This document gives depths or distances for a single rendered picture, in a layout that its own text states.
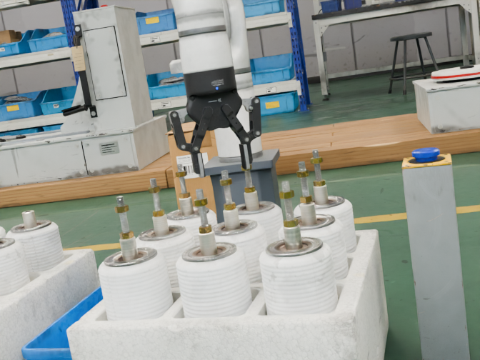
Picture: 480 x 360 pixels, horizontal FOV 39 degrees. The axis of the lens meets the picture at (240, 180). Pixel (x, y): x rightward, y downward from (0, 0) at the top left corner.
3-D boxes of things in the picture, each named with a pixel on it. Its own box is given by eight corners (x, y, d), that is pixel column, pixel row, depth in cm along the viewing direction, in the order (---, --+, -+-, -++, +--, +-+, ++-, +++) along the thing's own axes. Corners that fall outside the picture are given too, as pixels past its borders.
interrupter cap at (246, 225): (224, 223, 108) (223, 219, 108) (266, 223, 104) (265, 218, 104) (199, 237, 102) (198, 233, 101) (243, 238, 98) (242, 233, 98)
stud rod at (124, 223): (129, 249, 94) (120, 197, 93) (123, 249, 95) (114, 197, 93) (133, 247, 95) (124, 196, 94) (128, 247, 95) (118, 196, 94)
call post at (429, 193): (423, 346, 110) (403, 159, 105) (468, 345, 108) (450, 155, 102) (422, 366, 103) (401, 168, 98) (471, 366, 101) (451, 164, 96)
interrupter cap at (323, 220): (321, 233, 94) (320, 228, 94) (275, 231, 98) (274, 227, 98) (343, 218, 100) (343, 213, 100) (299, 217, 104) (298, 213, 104)
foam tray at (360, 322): (185, 331, 131) (170, 242, 128) (388, 325, 120) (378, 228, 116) (89, 448, 94) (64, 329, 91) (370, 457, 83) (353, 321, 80)
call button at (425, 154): (413, 161, 103) (411, 148, 102) (440, 159, 101) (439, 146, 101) (412, 166, 99) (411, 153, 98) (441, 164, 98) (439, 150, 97)
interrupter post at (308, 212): (313, 227, 98) (310, 205, 97) (298, 227, 99) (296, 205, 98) (321, 223, 99) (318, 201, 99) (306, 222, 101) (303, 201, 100)
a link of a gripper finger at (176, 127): (173, 108, 99) (188, 145, 101) (162, 113, 99) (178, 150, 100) (176, 109, 97) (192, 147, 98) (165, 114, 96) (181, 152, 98)
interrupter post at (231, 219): (230, 228, 104) (227, 207, 104) (243, 228, 103) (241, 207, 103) (222, 232, 102) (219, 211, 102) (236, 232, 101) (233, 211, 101)
